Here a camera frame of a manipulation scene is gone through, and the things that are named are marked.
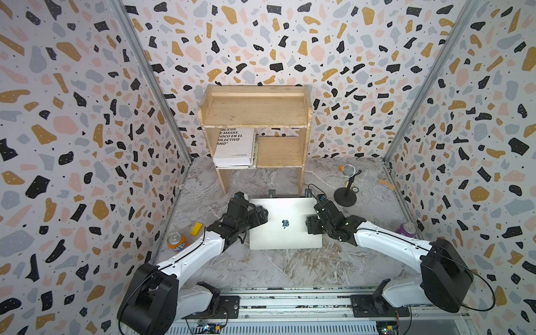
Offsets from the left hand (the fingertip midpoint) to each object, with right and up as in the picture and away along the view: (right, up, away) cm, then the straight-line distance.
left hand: (264, 214), depth 85 cm
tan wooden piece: (+66, +11, +31) cm, 73 cm away
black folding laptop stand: (+3, +8, +2) cm, 9 cm away
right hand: (+20, -4, +1) cm, 20 cm away
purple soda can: (+57, -5, -4) cm, 57 cm away
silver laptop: (+9, -6, 0) cm, 11 cm away
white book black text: (-12, +27, +2) cm, 30 cm away
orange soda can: (-32, -9, -7) cm, 34 cm away
